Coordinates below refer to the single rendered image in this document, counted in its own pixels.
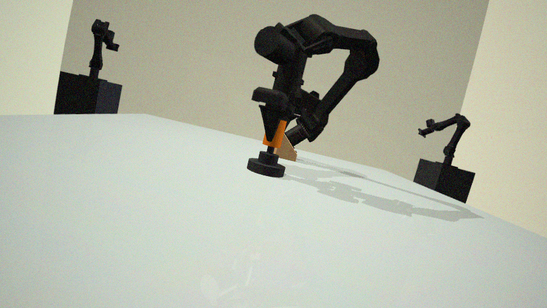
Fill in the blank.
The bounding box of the orange knob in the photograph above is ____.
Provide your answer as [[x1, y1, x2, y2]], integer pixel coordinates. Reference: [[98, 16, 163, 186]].
[[262, 120, 287, 148]]

